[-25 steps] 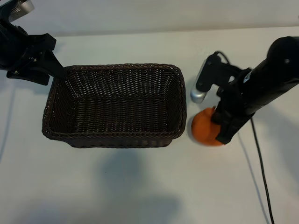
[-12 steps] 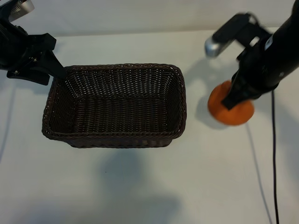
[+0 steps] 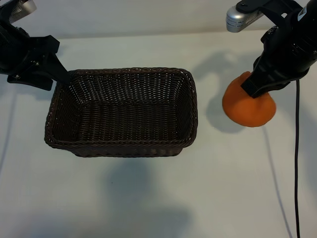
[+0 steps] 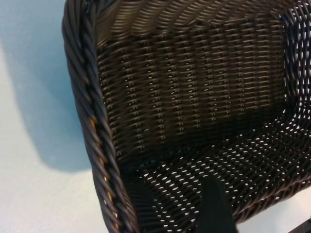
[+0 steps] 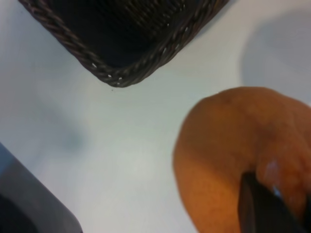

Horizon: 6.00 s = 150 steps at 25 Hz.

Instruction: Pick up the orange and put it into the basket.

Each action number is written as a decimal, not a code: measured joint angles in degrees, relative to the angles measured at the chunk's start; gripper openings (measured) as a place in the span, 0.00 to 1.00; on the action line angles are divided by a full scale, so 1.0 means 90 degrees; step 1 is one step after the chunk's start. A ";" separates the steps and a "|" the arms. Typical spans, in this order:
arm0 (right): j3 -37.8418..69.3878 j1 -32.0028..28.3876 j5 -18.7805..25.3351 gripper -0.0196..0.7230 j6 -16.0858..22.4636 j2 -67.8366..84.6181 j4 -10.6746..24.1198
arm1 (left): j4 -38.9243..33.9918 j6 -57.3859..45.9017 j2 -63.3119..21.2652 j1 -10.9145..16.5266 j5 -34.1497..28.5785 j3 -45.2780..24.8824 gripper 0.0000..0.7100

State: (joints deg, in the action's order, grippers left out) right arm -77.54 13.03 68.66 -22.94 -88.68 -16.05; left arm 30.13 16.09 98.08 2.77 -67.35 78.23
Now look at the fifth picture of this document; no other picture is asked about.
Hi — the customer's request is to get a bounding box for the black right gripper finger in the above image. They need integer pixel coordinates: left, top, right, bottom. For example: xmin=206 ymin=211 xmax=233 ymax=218
xmin=238 ymin=172 xmax=307 ymax=233

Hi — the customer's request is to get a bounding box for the orange citrus fruit with knob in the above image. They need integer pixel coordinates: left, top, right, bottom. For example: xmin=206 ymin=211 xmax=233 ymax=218
xmin=173 ymin=86 xmax=311 ymax=233

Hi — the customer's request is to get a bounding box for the dark brown wicker basket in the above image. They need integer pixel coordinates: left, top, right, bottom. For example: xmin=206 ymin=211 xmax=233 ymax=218
xmin=18 ymin=0 xmax=230 ymax=88

